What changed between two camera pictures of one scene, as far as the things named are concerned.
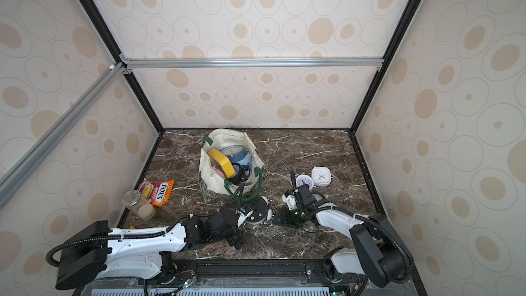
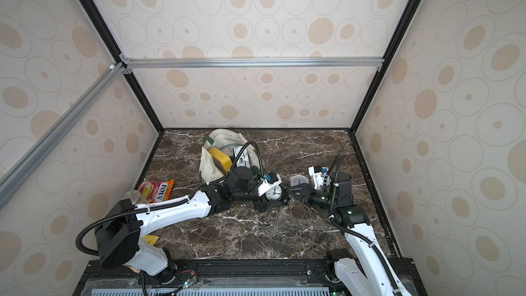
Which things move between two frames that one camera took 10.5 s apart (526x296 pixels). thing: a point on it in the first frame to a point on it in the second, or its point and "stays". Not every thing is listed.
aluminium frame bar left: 111,75 stays
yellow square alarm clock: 222,162 stays
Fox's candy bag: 157,192 stays
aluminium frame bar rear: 251,62 stays
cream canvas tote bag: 248,191 stays
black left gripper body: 234,236 to 250,193
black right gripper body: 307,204 to 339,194
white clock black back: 261,212 to 243,159
